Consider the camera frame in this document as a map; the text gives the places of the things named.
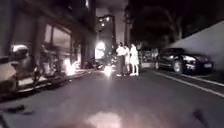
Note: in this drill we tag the trees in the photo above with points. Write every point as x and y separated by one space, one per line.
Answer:
156 23

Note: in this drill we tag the group of people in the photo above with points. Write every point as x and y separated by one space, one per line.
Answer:
127 59

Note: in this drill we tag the row of parked bicycles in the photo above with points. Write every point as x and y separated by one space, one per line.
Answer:
30 66

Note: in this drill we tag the white painted line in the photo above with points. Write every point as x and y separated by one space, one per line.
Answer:
190 84

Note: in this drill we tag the distant tall building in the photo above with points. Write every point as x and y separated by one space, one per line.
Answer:
106 28

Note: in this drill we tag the dark asphalt road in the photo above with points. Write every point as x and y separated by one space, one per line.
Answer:
116 100

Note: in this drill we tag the building with glass front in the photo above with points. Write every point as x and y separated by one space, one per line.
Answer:
43 40

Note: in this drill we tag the black car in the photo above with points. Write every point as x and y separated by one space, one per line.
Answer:
182 60

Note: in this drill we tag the pale wall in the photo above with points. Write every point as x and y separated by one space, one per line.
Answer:
203 45

